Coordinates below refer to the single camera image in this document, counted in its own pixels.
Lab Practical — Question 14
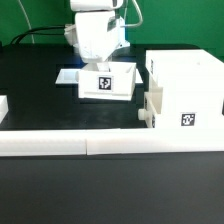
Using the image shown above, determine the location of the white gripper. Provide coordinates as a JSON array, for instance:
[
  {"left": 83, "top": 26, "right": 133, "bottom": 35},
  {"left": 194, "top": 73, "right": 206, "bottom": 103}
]
[{"left": 75, "top": 11, "right": 117, "bottom": 63}]

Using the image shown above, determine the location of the white drawer tray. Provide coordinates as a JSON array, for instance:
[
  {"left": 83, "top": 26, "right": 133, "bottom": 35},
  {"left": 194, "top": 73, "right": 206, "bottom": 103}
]
[
  {"left": 78, "top": 62, "right": 136, "bottom": 101},
  {"left": 138, "top": 92, "right": 162, "bottom": 128}
]

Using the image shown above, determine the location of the white front drawer tray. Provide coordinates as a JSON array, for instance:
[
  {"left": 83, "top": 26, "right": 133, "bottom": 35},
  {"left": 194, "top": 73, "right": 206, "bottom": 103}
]
[{"left": 138, "top": 92, "right": 162, "bottom": 128}]

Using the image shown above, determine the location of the white drawer housing box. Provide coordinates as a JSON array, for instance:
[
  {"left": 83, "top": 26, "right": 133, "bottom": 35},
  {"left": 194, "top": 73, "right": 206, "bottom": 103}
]
[{"left": 145, "top": 49, "right": 224, "bottom": 130}]

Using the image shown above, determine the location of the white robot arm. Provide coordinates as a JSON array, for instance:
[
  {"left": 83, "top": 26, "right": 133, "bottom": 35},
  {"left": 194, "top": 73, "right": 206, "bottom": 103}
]
[{"left": 64, "top": 0, "right": 143, "bottom": 63}]

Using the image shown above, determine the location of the white fiducial marker sheet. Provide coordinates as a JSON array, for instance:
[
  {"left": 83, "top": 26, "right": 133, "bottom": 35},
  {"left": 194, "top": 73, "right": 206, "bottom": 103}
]
[{"left": 55, "top": 67, "right": 144, "bottom": 86}]

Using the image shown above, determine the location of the white left barrier block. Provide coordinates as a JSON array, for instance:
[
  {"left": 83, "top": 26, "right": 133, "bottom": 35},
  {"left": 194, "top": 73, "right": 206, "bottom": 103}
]
[{"left": 0, "top": 95, "right": 8, "bottom": 123}]

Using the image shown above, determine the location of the black cable bundle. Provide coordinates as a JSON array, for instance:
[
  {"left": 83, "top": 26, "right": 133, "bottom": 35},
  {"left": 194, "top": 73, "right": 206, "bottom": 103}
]
[{"left": 9, "top": 23, "right": 68, "bottom": 46}]

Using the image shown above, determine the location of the white thin cable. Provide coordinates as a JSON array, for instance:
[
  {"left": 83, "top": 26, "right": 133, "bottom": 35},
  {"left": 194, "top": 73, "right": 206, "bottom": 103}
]
[{"left": 17, "top": 0, "right": 36, "bottom": 45}]

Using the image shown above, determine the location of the white front barrier wall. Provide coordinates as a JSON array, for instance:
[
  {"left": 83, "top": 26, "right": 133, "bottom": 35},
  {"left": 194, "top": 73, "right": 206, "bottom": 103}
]
[{"left": 0, "top": 129, "right": 224, "bottom": 157}]

